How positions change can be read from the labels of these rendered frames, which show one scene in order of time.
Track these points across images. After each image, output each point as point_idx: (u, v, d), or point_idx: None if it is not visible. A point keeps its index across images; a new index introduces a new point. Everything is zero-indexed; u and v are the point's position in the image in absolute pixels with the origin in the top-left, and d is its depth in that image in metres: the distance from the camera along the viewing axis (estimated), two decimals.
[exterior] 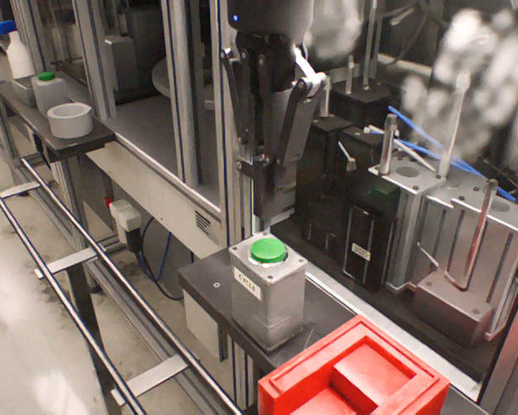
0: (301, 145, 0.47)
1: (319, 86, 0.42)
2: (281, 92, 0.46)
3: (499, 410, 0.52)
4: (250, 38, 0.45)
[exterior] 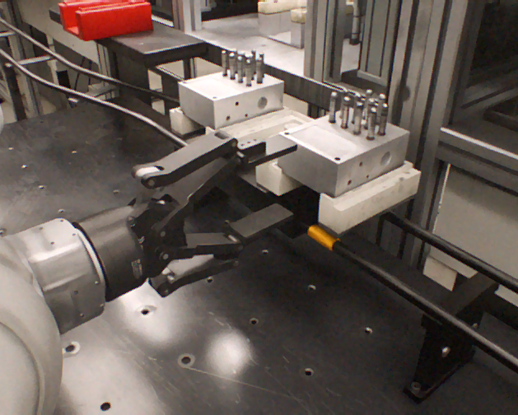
0: (220, 269, 0.53)
1: (161, 291, 0.49)
2: None
3: (179, 23, 1.07)
4: None
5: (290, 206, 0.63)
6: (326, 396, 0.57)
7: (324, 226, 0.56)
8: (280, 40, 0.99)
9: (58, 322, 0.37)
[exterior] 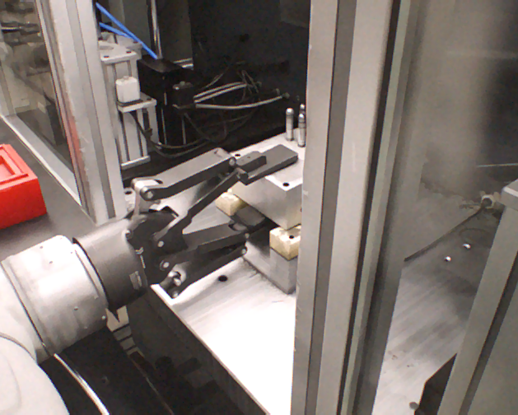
0: (228, 260, 0.53)
1: (172, 293, 0.51)
2: (183, 250, 0.50)
3: (87, 207, 0.64)
4: None
5: None
6: None
7: None
8: (253, 264, 0.56)
9: (62, 337, 0.39)
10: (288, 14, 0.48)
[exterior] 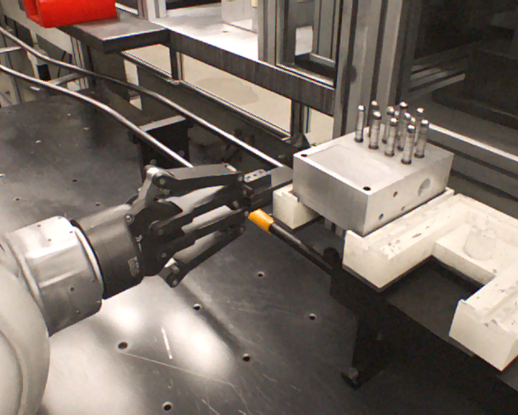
0: (227, 240, 0.52)
1: (172, 281, 0.50)
2: (181, 237, 0.48)
3: (142, 11, 1.05)
4: None
5: (515, 383, 0.37)
6: (262, 381, 0.56)
7: None
8: (242, 27, 0.97)
9: (54, 319, 0.38)
10: None
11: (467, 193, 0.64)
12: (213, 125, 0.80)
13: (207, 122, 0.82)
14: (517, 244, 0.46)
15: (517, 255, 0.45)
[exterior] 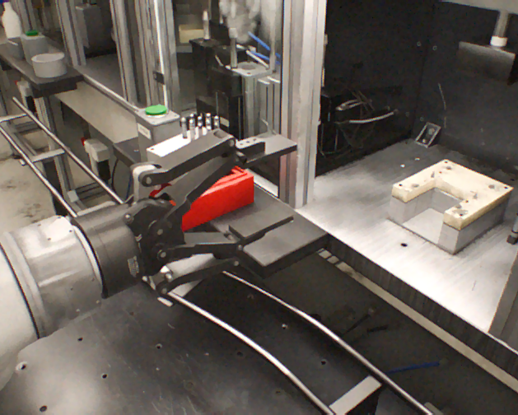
0: (220, 269, 0.53)
1: (160, 291, 0.49)
2: None
3: (287, 197, 0.89)
4: None
5: None
6: None
7: None
8: (422, 235, 0.81)
9: (53, 318, 0.38)
10: (462, 67, 0.73)
11: None
12: (431, 414, 0.64)
13: (420, 403, 0.65)
14: None
15: None
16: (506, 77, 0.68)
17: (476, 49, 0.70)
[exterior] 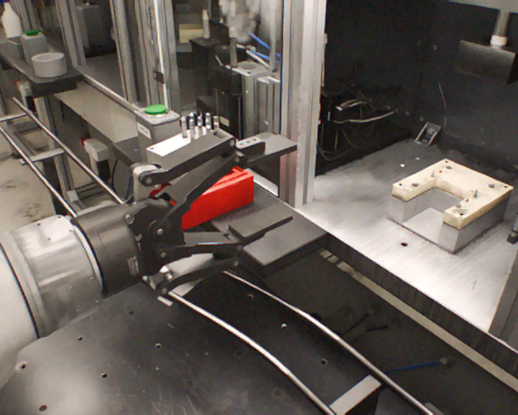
0: (219, 269, 0.53)
1: (160, 290, 0.49)
2: None
3: (287, 196, 0.89)
4: None
5: None
6: None
7: None
8: (422, 235, 0.81)
9: (53, 317, 0.38)
10: (462, 67, 0.73)
11: None
12: (431, 413, 0.64)
13: (420, 403, 0.65)
14: None
15: None
16: (506, 76, 0.68)
17: (476, 48, 0.70)
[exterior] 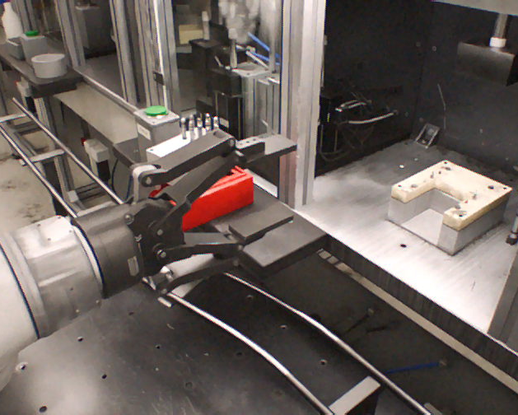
0: (220, 269, 0.53)
1: (161, 291, 0.49)
2: None
3: (286, 198, 0.89)
4: None
5: None
6: None
7: None
8: (421, 236, 0.81)
9: (53, 318, 0.38)
10: (461, 68, 0.73)
11: None
12: (431, 414, 0.64)
13: (419, 403, 0.65)
14: None
15: None
16: (505, 78, 0.69)
17: (475, 50, 0.70)
